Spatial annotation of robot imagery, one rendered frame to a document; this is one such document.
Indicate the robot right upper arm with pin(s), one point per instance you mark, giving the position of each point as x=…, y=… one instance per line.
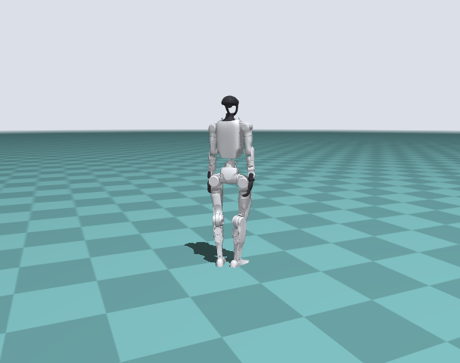
x=247, y=128

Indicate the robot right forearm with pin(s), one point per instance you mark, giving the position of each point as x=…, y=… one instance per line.
x=250, y=163

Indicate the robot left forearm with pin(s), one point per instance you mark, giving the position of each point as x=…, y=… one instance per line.
x=212, y=164

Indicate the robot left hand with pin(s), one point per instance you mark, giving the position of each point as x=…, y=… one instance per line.
x=209, y=187

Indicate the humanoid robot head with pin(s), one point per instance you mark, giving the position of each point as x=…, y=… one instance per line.
x=230, y=101

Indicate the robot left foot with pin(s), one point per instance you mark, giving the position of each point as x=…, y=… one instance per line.
x=220, y=262

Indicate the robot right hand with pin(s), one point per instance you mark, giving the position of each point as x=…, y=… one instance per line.
x=250, y=178

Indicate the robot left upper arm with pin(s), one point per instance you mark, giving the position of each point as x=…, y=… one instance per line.
x=213, y=143

